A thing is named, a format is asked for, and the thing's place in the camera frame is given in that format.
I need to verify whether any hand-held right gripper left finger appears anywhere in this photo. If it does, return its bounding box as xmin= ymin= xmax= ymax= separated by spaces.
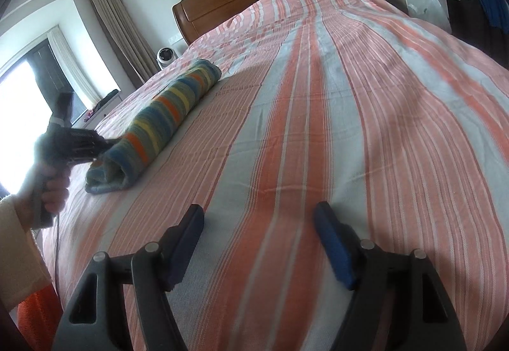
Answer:
xmin=51 ymin=204 xmax=205 ymax=351

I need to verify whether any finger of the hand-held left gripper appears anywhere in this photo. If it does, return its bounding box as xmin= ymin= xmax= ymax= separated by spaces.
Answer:
xmin=93 ymin=132 xmax=122 ymax=157

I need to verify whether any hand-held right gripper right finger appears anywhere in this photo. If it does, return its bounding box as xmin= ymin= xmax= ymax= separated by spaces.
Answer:
xmin=313 ymin=201 xmax=469 ymax=351

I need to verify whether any colourful striped cloth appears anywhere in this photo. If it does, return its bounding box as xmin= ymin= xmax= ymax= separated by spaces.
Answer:
xmin=85 ymin=59 xmax=222 ymax=195

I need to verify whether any person's left forearm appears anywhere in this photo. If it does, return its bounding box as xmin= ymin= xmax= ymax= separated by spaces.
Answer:
xmin=0 ymin=194 xmax=54 ymax=312

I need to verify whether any person's left hand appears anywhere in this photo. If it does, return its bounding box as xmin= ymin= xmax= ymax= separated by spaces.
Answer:
xmin=41 ymin=165 xmax=69 ymax=215

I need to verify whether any white low cabinet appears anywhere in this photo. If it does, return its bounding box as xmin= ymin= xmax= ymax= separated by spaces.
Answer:
xmin=72 ymin=89 xmax=123 ymax=129

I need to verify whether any window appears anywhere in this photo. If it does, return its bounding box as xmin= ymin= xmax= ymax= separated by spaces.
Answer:
xmin=0 ymin=42 xmax=86 ymax=196

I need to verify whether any white curtain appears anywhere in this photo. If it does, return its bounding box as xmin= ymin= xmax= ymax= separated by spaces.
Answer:
xmin=47 ymin=28 xmax=102 ymax=108

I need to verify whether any brown curtain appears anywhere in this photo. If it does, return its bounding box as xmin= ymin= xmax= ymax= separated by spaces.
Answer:
xmin=84 ymin=0 xmax=160 ymax=86

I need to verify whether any pink striped bed sheet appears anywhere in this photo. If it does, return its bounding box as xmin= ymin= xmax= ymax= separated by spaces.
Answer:
xmin=40 ymin=0 xmax=509 ymax=351

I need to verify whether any orange cloth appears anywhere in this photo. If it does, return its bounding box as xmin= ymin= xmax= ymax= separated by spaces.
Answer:
xmin=17 ymin=283 xmax=62 ymax=351

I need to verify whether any black garment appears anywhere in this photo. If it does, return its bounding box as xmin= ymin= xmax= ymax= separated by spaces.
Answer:
xmin=447 ymin=0 xmax=509 ymax=69

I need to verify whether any white plastic bag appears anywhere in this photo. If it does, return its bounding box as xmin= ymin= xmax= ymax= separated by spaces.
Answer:
xmin=406 ymin=0 xmax=444 ymax=23

